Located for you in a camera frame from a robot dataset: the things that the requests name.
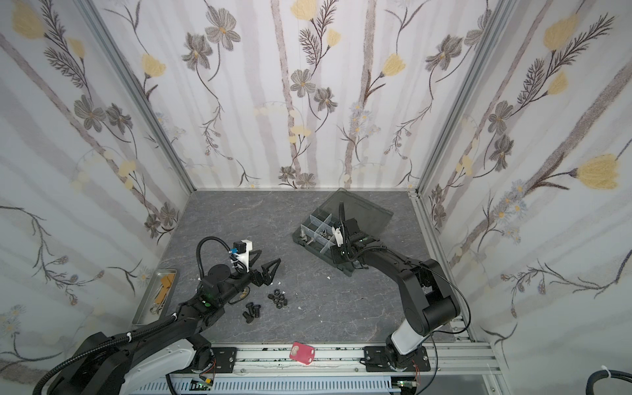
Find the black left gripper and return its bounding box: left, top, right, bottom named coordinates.
left=217, top=258, right=280, bottom=308

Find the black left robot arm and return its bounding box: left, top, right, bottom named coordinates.
left=33, top=237, right=281, bottom=394

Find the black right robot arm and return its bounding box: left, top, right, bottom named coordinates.
left=331, top=202, right=461, bottom=365

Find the pile of black nuts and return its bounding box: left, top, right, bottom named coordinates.
left=268, top=289, right=288, bottom=309

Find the clear compartment organizer box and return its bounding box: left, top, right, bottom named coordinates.
left=292, top=189, right=393, bottom=276

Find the pink plastic card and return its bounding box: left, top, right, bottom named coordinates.
left=289, top=342, right=315, bottom=365

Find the metal tray with tools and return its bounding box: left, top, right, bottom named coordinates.
left=132, top=268, right=179, bottom=327

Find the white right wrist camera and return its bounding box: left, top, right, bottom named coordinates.
left=332, top=226, right=344, bottom=247

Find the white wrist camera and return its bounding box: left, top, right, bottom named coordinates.
left=332, top=226, right=344, bottom=247
left=230, top=240, right=253, bottom=273

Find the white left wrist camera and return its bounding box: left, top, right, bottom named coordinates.
left=230, top=240, right=253, bottom=273

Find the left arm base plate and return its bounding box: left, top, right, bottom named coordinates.
left=189, top=347, right=238, bottom=374

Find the white ribbed cable duct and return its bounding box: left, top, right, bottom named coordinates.
left=134, top=375, right=400, bottom=394

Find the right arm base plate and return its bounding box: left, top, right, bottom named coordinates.
left=360, top=346, right=431, bottom=373

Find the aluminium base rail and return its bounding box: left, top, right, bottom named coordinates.
left=212, top=341, right=501, bottom=378

